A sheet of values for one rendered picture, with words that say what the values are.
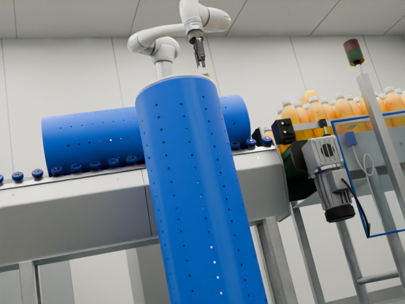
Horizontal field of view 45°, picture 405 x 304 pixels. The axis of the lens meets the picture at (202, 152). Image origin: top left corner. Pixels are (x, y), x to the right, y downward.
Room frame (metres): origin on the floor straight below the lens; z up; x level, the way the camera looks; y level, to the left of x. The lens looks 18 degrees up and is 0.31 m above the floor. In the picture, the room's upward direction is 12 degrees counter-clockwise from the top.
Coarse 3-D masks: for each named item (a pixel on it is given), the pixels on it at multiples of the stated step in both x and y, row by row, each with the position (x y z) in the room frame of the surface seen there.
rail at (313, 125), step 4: (384, 112) 2.06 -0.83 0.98; (388, 112) 2.07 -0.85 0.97; (352, 116) 2.03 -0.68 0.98; (356, 116) 2.03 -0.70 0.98; (328, 120) 2.00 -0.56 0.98; (332, 120) 2.00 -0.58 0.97; (296, 124) 1.96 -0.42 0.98; (300, 124) 1.97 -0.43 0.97; (304, 124) 1.97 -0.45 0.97; (308, 124) 1.98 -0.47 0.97; (312, 124) 1.98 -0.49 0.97; (316, 124) 1.98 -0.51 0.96; (328, 124) 2.00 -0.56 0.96; (296, 128) 1.96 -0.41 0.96; (300, 128) 1.97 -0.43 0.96; (304, 128) 1.97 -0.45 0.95; (308, 128) 1.97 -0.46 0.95; (312, 128) 1.98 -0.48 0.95
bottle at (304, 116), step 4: (296, 108) 2.07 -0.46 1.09; (300, 108) 2.06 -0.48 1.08; (300, 112) 2.05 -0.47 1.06; (304, 112) 2.05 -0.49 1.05; (300, 116) 2.05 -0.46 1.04; (304, 116) 2.05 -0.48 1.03; (308, 116) 2.06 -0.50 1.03; (300, 120) 2.05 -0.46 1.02; (304, 120) 2.05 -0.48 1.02; (308, 120) 2.06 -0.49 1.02; (304, 132) 2.05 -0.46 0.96; (308, 132) 2.05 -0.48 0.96; (312, 132) 2.06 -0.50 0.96; (308, 136) 2.05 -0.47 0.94; (312, 136) 2.05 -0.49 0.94
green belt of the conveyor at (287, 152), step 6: (288, 150) 1.97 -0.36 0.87; (282, 156) 2.05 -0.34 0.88; (288, 156) 2.00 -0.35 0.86; (288, 162) 2.04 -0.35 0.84; (288, 168) 2.14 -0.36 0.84; (294, 168) 2.16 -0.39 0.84; (288, 174) 2.25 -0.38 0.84; (294, 174) 2.28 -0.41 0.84; (300, 174) 2.31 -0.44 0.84; (306, 174) 2.34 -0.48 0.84
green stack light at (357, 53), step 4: (348, 52) 1.86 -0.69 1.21; (352, 52) 1.85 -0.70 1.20; (356, 52) 1.85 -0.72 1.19; (360, 52) 1.85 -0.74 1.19; (348, 56) 1.87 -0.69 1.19; (352, 56) 1.85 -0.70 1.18; (356, 56) 1.85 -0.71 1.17; (360, 56) 1.85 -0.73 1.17; (348, 60) 1.88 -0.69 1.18; (352, 60) 1.86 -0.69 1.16; (356, 60) 1.86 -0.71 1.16; (360, 60) 1.87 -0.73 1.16; (364, 60) 1.87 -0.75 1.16; (352, 64) 1.88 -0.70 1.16
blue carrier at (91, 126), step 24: (48, 120) 1.82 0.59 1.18; (72, 120) 1.83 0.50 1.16; (96, 120) 1.85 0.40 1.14; (120, 120) 1.86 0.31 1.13; (240, 120) 1.98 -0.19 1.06; (48, 144) 1.79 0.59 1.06; (72, 144) 1.82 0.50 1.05; (96, 144) 1.84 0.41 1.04; (120, 144) 1.87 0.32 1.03; (240, 144) 2.04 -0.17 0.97; (48, 168) 1.84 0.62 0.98
